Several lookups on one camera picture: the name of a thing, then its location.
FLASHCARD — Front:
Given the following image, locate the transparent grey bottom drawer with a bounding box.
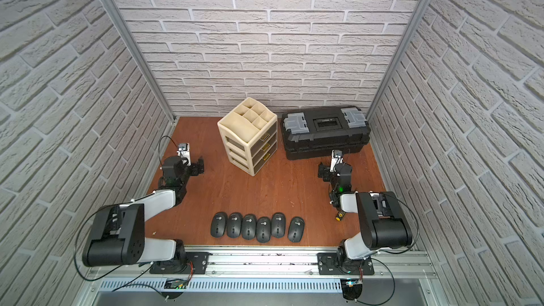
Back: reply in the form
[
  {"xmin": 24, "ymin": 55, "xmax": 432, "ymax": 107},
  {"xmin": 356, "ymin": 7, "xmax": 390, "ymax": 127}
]
[{"xmin": 254, "ymin": 152, "xmax": 273, "ymax": 174}]

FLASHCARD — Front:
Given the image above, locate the transparent grey drawer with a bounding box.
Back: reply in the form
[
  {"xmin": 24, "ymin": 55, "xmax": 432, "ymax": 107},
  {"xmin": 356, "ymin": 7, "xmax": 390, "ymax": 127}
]
[
  {"xmin": 251, "ymin": 132, "xmax": 276, "ymax": 154},
  {"xmin": 254, "ymin": 152, "xmax": 273, "ymax": 174},
  {"xmin": 252, "ymin": 141, "xmax": 277, "ymax": 163}
]

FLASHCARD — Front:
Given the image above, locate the black computer mouse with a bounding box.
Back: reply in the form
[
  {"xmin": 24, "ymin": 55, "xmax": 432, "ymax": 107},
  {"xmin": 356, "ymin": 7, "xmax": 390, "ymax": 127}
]
[
  {"xmin": 226, "ymin": 212, "xmax": 243, "ymax": 238},
  {"xmin": 241, "ymin": 214, "xmax": 256, "ymax": 240},
  {"xmin": 256, "ymin": 217, "xmax": 271, "ymax": 243},
  {"xmin": 271, "ymin": 212, "xmax": 286, "ymax": 238},
  {"xmin": 288, "ymin": 217, "xmax": 305, "ymax": 243},
  {"xmin": 211, "ymin": 212, "xmax": 228, "ymax": 238}
]

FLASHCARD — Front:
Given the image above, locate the beige drawer organizer cabinet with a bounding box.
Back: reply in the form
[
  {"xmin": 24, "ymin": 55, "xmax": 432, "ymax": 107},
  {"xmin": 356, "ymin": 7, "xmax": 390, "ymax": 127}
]
[{"xmin": 218, "ymin": 98, "xmax": 279, "ymax": 177}]

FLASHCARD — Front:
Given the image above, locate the transparent grey top drawer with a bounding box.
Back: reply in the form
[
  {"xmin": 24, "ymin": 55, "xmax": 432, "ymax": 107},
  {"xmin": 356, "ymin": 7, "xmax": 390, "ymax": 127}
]
[{"xmin": 251, "ymin": 132, "xmax": 276, "ymax": 154}]

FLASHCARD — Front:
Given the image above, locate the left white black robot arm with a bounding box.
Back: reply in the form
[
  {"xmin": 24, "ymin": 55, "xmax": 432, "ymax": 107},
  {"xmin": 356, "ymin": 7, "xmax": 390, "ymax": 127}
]
[{"xmin": 82, "ymin": 156, "xmax": 204, "ymax": 274}]

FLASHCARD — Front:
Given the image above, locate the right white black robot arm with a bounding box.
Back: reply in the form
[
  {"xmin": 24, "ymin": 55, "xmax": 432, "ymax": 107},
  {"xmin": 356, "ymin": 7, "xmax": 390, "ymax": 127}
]
[{"xmin": 317, "ymin": 161, "xmax": 419, "ymax": 274}]

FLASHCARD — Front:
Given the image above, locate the black plastic toolbox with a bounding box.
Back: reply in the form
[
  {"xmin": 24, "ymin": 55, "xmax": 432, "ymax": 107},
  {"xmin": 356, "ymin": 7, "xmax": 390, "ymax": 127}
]
[{"xmin": 280, "ymin": 106, "xmax": 371, "ymax": 161}]

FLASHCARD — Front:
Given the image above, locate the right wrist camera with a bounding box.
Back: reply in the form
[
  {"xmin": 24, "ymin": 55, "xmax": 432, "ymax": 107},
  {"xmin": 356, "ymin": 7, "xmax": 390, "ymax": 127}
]
[{"xmin": 331, "ymin": 150, "xmax": 344, "ymax": 171}]

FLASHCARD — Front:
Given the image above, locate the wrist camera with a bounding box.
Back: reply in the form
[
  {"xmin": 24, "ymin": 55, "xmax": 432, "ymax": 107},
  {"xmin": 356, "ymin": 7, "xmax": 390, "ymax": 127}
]
[
  {"xmin": 177, "ymin": 143, "xmax": 191, "ymax": 167},
  {"xmin": 331, "ymin": 150, "xmax": 344, "ymax": 171}
]

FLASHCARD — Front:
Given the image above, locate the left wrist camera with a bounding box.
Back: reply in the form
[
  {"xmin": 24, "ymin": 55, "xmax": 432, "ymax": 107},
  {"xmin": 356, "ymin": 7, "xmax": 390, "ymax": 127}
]
[{"xmin": 177, "ymin": 143, "xmax": 191, "ymax": 167}]

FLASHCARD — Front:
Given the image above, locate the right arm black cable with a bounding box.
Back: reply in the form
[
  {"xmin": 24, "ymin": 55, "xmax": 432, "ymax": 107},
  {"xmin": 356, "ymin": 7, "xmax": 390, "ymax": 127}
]
[{"xmin": 382, "ymin": 197, "xmax": 421, "ymax": 255}]

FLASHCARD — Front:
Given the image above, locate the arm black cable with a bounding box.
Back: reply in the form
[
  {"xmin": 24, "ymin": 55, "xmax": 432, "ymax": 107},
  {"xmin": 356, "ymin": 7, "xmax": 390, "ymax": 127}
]
[
  {"xmin": 382, "ymin": 197, "xmax": 421, "ymax": 255},
  {"xmin": 73, "ymin": 203, "xmax": 128, "ymax": 282}
]

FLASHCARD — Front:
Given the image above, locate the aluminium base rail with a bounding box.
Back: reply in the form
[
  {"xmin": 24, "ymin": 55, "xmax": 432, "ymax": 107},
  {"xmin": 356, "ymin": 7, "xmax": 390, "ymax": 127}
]
[{"xmin": 90, "ymin": 246, "xmax": 438, "ymax": 293}]

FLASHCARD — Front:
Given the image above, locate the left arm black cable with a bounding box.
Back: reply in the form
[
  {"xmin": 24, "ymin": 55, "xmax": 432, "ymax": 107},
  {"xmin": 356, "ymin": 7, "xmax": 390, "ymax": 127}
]
[{"xmin": 73, "ymin": 203, "xmax": 128, "ymax": 282}]

